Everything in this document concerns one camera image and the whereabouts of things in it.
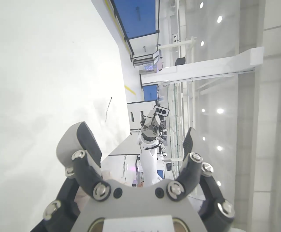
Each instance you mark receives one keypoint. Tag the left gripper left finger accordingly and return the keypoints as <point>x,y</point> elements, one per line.
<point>86,173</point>

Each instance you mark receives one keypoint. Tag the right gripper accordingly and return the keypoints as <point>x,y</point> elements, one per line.
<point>149,131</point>

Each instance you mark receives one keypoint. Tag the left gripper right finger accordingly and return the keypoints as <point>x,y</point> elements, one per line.
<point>188,175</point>

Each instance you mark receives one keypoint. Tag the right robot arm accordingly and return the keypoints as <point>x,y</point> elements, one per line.
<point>148,164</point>

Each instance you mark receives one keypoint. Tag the thin black zip tie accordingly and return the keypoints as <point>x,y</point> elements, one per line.
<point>108,108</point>

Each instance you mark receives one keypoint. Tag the white partition panel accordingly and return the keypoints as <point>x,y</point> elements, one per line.
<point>138,114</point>

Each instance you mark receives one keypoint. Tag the small blue partition panel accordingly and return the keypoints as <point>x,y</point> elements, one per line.
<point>150,93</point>

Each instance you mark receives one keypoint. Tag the large blue partition panel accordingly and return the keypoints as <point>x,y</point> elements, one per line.
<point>138,17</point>

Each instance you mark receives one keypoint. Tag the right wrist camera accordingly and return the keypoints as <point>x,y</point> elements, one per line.
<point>162,111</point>

